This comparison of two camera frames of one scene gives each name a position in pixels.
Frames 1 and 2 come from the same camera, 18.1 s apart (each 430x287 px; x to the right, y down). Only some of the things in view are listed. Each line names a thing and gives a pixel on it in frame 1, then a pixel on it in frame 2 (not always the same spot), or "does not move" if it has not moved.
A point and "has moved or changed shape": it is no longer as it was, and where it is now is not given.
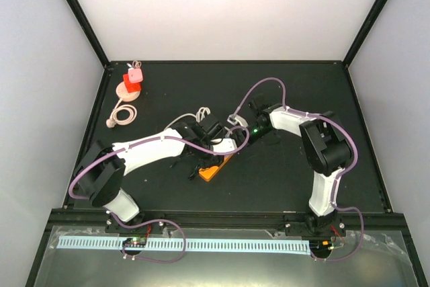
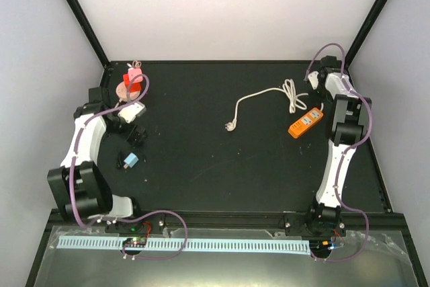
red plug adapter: x=132 y=87 does not move
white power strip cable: x=199 y=115 -> x=288 y=89
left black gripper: x=206 y=162 -> x=136 y=138
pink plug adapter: x=135 y=74 does not move
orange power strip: x=210 y=173 has moved or changed shape
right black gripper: x=237 y=134 -> x=316 y=99
